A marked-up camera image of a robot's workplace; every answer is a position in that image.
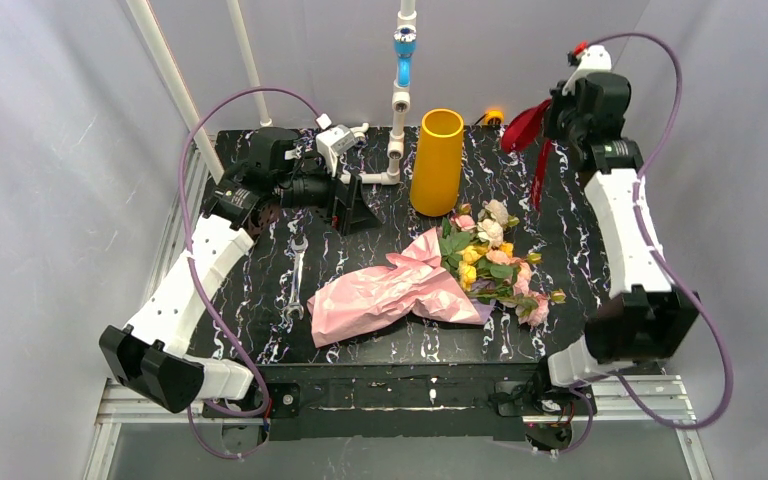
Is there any red printed ribbon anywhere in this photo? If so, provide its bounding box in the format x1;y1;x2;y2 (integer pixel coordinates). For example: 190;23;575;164
500;99;552;211

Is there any pink paper flower bouquet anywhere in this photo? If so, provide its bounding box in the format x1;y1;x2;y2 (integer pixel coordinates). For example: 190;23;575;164
308;200;566;347

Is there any small white pipe elbow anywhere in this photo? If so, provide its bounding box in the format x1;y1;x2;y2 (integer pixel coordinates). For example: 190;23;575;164
349;123;370;148

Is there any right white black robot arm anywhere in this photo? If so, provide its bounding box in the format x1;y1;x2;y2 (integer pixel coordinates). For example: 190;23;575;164
544;71;698;387

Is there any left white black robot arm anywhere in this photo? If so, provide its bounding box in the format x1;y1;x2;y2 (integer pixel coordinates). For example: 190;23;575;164
99;125;380;413

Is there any yellow cylindrical vase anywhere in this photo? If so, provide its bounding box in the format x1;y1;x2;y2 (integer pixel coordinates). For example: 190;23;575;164
410;108;464;217

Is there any silver open-end wrench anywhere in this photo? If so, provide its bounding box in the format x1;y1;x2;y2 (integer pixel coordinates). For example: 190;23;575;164
282;235;308;320

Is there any orange round button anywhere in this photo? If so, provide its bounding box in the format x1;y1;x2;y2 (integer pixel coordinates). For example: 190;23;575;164
474;109;505;127

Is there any blue pipe valve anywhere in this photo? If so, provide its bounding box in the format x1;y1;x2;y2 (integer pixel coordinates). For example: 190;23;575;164
393;25;417;88

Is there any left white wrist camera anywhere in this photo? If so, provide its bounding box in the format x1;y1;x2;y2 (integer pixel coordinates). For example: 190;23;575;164
315;125;357;178

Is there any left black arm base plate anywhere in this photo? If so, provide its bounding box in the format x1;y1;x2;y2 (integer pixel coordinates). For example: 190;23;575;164
201;383;301;419

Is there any white PVC pipe frame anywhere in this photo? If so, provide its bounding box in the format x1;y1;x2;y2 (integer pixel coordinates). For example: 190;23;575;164
126;1;417;186

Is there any aluminium extrusion frame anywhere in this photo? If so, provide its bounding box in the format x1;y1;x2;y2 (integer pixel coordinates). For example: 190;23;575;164
83;132;715;480

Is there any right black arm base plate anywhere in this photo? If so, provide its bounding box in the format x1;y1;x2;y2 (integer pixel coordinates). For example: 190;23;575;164
489;379;598;420

